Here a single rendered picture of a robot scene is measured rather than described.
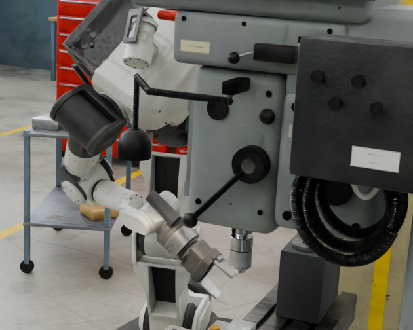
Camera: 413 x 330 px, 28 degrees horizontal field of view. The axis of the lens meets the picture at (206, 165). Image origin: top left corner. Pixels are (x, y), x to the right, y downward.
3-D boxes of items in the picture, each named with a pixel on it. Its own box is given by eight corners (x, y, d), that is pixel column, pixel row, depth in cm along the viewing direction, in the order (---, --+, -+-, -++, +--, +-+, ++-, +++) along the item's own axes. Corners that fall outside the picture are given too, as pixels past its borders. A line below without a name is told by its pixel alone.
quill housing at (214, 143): (182, 222, 164) (190, 63, 156) (221, 198, 183) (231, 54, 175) (272, 240, 157) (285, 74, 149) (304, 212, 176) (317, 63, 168)
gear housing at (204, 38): (169, 62, 156) (172, 9, 154) (219, 52, 178) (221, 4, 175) (341, 82, 143) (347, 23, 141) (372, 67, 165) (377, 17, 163)
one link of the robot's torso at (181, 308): (149, 320, 276) (141, 201, 251) (207, 329, 272) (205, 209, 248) (136, 352, 263) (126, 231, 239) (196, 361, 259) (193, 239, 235)
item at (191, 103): (183, 195, 173) (187, 96, 167) (191, 190, 176) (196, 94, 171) (200, 198, 171) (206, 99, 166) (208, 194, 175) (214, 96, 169)
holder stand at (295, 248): (275, 315, 220) (280, 245, 215) (297, 287, 240) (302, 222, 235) (318, 325, 216) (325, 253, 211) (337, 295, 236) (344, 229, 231)
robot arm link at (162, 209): (160, 253, 210) (130, 222, 212) (189, 230, 216) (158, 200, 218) (170, 234, 201) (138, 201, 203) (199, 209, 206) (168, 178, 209)
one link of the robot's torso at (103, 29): (79, 112, 233) (36, 55, 200) (156, 24, 239) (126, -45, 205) (158, 171, 224) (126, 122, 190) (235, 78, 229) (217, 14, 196)
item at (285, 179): (270, 228, 155) (280, 91, 148) (307, 197, 176) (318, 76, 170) (370, 247, 148) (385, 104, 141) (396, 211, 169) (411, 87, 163)
